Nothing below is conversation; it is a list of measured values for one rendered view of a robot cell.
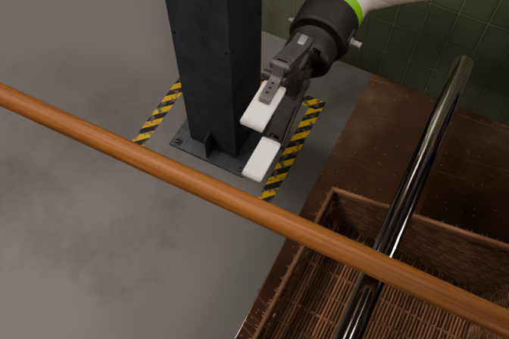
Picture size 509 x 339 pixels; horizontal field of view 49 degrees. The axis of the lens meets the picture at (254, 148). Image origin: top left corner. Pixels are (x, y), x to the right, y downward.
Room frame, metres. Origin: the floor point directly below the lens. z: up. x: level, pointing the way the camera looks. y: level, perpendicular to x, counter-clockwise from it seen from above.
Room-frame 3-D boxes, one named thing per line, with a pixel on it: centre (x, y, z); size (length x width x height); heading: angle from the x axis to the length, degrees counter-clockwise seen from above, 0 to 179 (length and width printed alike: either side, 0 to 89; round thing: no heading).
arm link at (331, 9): (0.58, -0.11, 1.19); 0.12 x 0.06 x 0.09; 64
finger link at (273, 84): (0.42, -0.02, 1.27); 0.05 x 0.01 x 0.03; 154
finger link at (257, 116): (0.40, -0.01, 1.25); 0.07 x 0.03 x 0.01; 154
